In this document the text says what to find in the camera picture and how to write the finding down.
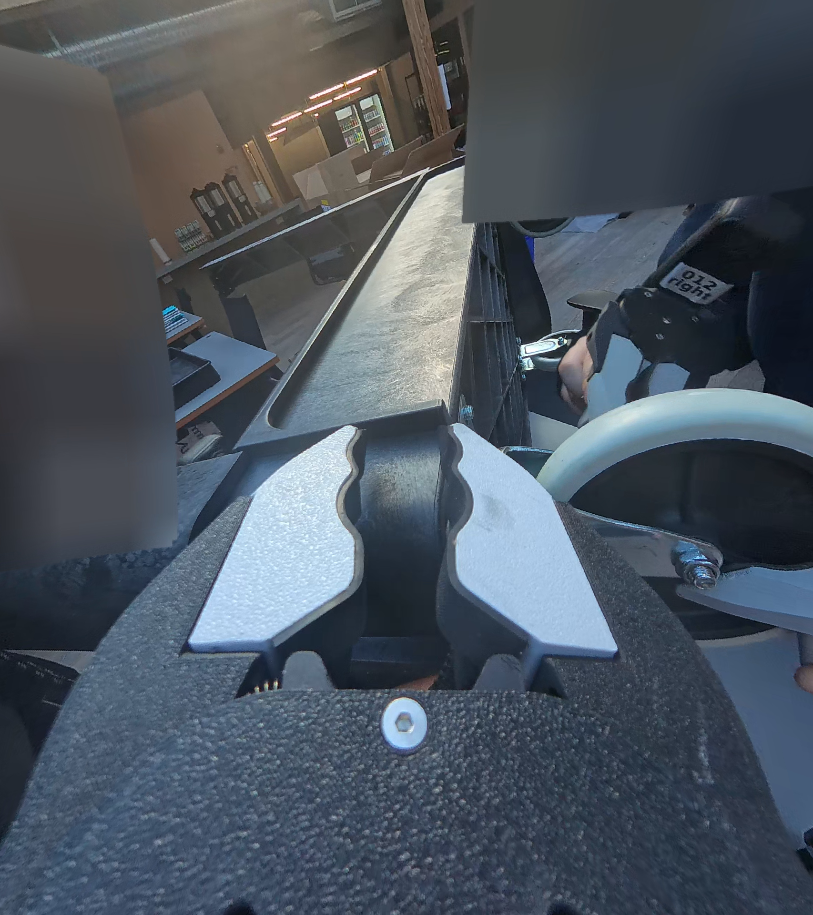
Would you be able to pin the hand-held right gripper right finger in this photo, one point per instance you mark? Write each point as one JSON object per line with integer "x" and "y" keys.
{"x": 521, "y": 557}

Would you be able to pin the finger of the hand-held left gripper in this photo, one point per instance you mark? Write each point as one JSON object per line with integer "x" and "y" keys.
{"x": 792, "y": 600}

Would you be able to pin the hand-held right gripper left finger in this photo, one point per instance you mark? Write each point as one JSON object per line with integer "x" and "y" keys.
{"x": 285, "y": 550}

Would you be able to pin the grey desk with orange edge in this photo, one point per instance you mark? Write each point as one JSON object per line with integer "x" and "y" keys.
{"x": 235, "y": 372}

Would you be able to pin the black tray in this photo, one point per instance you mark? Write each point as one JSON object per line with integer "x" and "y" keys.
{"x": 190, "y": 375}

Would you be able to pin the long dark table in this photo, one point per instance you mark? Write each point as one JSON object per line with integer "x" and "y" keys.
{"x": 285, "y": 229}

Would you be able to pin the black arched display stand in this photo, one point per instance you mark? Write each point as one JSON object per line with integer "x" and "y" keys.
{"x": 208, "y": 207}
{"x": 238, "y": 196}

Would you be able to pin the brown cardboard box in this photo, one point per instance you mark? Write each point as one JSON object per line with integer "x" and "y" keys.
{"x": 413, "y": 154}

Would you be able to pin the glass-door drinks fridge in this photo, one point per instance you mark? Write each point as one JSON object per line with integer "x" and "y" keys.
{"x": 376, "y": 118}
{"x": 351, "y": 125}

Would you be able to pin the wooden pillar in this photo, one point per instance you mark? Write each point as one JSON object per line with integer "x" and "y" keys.
{"x": 426, "y": 64}

